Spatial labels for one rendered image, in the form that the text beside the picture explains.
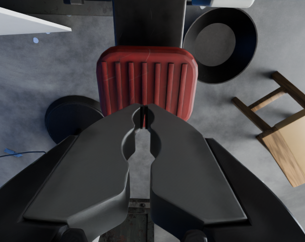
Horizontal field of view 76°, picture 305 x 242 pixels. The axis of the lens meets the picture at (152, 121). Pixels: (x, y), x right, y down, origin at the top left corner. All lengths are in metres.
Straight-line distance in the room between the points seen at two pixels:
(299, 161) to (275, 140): 0.16
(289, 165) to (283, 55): 0.48
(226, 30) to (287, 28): 0.25
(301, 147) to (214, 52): 0.50
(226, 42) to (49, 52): 0.77
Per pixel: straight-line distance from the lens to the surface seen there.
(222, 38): 0.94
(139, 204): 1.49
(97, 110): 1.01
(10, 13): 0.63
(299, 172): 1.00
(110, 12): 0.87
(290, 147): 0.88
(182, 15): 0.18
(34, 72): 1.08
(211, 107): 1.04
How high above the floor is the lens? 0.89
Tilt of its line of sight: 59 degrees down
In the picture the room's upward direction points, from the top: 180 degrees clockwise
